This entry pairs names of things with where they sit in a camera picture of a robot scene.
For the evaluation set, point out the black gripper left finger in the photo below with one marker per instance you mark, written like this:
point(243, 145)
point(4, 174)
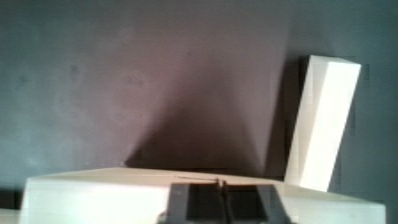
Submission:
point(194, 204)

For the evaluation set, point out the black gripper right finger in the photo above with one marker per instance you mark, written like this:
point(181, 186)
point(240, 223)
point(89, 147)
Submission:
point(254, 205)

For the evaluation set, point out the white cabinet body box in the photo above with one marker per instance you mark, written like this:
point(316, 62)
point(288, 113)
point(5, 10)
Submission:
point(119, 196)

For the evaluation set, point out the white border fence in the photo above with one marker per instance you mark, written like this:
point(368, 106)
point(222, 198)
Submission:
point(323, 109)

